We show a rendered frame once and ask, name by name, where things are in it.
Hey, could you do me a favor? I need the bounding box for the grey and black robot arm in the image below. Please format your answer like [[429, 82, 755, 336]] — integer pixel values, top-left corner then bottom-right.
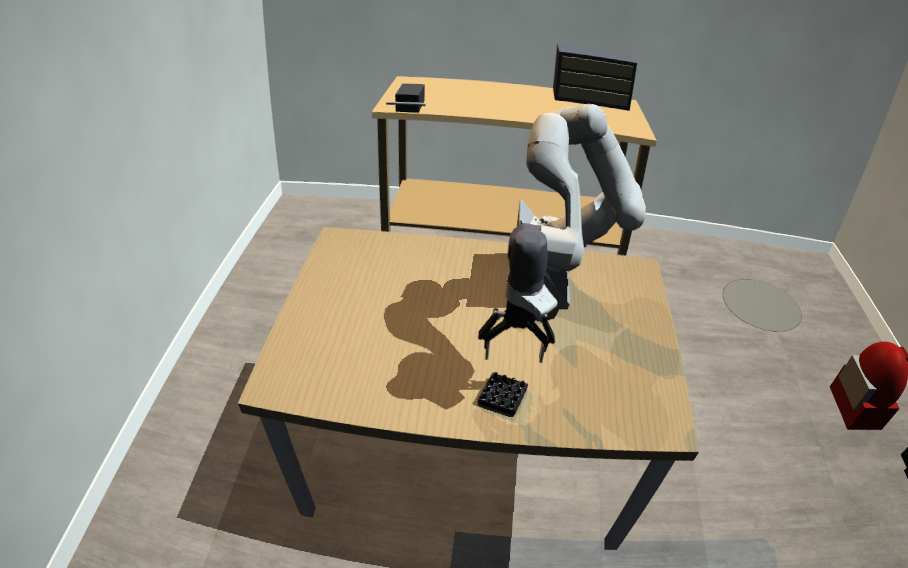
[[505, 104, 646, 317]]

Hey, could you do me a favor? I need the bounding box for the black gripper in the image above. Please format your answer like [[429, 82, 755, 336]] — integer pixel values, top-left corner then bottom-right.
[[478, 300, 555, 363]]

